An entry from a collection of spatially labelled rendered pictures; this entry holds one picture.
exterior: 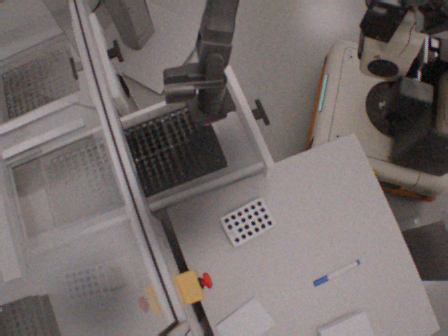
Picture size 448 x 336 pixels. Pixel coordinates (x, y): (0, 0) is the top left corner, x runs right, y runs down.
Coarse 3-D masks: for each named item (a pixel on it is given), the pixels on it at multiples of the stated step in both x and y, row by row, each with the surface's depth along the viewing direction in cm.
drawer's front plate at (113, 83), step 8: (96, 24) 103; (96, 32) 102; (104, 32) 114; (96, 40) 101; (104, 40) 107; (104, 48) 101; (104, 56) 100; (104, 64) 99; (112, 72) 99; (112, 80) 98; (112, 88) 97; (120, 96) 98; (120, 104) 101
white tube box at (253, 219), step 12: (252, 204) 102; (264, 204) 102; (228, 216) 102; (240, 216) 102; (252, 216) 102; (264, 216) 105; (228, 228) 101; (240, 228) 102; (252, 228) 101; (264, 228) 101; (240, 240) 100
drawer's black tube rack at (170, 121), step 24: (168, 120) 101; (144, 144) 96; (168, 144) 99; (192, 144) 99; (216, 144) 99; (144, 168) 98; (168, 168) 95; (192, 168) 98; (216, 168) 98; (144, 192) 96
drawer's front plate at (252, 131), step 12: (228, 72) 98; (228, 84) 101; (240, 96) 96; (240, 108) 97; (240, 120) 104; (252, 120) 94; (252, 132) 94; (252, 144) 100; (264, 144) 93; (264, 156) 92; (264, 168) 96
